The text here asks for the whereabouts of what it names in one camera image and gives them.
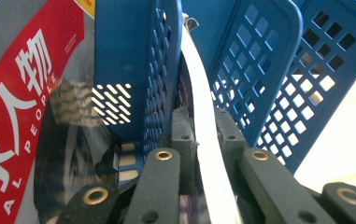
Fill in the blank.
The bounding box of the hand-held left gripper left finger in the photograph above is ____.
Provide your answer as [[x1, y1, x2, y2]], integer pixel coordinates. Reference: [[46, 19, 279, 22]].
[[170, 106, 200, 196]]

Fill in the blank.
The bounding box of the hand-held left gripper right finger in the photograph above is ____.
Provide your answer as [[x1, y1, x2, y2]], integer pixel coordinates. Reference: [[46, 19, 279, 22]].
[[214, 107, 251, 191]]

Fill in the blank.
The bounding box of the dark blue illustrated magazine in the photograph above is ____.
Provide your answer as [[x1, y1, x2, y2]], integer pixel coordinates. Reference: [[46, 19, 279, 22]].
[[176, 12, 245, 224]]

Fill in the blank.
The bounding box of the blue plastic file rack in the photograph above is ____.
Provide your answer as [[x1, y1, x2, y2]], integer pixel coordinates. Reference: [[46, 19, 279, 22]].
[[92, 0, 356, 188]]

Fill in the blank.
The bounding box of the portrait magazine with red title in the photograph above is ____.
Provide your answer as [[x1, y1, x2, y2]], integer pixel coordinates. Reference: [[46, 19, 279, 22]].
[[0, 0, 122, 224]]

